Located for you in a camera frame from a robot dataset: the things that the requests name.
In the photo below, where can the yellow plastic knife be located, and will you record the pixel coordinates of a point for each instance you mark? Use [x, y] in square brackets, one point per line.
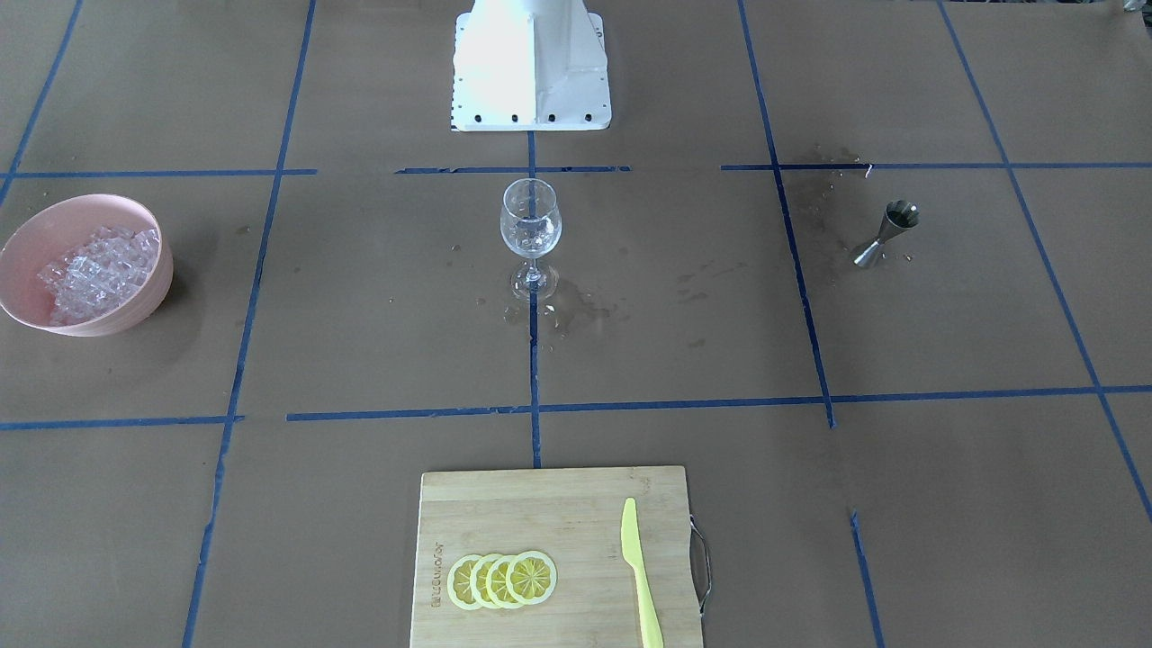
[632, 553]

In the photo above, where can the steel jigger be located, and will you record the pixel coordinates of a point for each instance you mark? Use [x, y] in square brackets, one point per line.
[900, 216]

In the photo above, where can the clear ice cubes pile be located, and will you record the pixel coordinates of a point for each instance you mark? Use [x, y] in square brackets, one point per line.
[100, 275]

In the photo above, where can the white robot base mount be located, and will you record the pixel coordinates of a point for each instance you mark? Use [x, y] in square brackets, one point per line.
[530, 66]

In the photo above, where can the clear wine glass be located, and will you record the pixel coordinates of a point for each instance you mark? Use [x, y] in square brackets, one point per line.
[531, 225]

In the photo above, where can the pink bowl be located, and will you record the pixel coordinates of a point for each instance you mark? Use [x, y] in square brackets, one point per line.
[60, 227]

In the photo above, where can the lemon slice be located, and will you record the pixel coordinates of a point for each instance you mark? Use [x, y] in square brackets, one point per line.
[460, 583]
[496, 586]
[531, 578]
[478, 580]

